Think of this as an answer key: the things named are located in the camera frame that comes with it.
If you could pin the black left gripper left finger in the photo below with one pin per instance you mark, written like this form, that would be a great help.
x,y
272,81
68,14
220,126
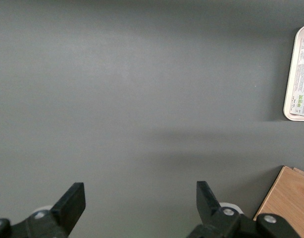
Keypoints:
x,y
67,205

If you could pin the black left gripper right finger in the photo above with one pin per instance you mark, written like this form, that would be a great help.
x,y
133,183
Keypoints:
x,y
207,203

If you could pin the beige rectangular plastic tray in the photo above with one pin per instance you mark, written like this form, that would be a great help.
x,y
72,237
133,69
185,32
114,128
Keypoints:
x,y
291,81

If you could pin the light wooden drawer cabinet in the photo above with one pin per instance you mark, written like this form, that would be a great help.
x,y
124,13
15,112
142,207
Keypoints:
x,y
288,193

